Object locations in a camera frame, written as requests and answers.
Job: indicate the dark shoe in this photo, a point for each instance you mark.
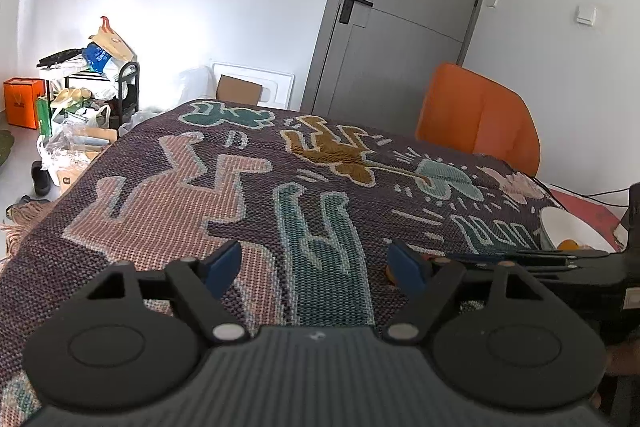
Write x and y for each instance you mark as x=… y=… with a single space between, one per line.
x=25 y=207

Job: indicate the person's right hand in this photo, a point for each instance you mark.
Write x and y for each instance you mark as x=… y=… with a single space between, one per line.
x=622 y=357

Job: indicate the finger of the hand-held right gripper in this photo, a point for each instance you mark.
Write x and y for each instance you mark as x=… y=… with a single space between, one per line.
x=565 y=252
x=530 y=261

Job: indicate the white foam board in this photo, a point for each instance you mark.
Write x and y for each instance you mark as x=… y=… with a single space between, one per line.
x=277 y=82

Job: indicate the green box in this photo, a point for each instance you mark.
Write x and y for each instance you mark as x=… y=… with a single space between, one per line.
x=44 y=117

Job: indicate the black folded items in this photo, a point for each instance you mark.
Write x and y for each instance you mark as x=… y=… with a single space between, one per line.
x=60 y=58

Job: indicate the grey door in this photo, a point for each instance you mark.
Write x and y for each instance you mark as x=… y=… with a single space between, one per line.
x=400 y=57

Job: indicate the orange chair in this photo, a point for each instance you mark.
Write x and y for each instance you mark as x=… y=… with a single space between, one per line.
x=475 y=117

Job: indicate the tan paper bag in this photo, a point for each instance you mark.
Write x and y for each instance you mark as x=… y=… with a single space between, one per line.
x=112 y=39

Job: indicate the orange gift box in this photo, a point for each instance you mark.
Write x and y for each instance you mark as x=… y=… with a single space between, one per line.
x=22 y=104

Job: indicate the green floor mat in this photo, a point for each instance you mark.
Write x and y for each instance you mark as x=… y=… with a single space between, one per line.
x=5 y=149

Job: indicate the whole orange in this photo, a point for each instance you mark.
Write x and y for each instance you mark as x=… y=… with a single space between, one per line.
x=567 y=245

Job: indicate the red orange table mat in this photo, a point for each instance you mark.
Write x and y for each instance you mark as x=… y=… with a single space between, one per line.
x=585 y=212

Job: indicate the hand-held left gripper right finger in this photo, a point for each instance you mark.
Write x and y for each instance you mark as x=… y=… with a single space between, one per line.
x=407 y=267

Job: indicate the cardboard box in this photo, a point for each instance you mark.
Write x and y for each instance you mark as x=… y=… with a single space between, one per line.
x=239 y=92

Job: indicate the white bowl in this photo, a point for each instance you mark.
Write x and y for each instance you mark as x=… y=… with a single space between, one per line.
x=565 y=222

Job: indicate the clear plastic bags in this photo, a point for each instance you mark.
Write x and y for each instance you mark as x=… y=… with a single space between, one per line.
x=70 y=152

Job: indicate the white wall panel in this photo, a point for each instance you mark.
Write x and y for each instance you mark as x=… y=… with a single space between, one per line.
x=585 y=15

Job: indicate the white plastic bag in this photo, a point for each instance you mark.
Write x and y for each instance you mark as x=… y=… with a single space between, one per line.
x=195 y=87

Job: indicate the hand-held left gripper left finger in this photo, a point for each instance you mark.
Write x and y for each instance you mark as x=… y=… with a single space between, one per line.
x=222 y=267

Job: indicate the black storage rack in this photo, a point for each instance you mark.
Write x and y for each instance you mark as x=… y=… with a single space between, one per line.
x=131 y=92

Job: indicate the printed woven blanket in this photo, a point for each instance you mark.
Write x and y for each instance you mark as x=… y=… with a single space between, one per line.
x=200 y=207

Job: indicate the black shoe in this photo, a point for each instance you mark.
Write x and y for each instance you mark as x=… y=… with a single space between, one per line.
x=40 y=179

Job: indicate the blue bag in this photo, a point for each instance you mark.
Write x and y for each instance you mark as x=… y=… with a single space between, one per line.
x=97 y=57

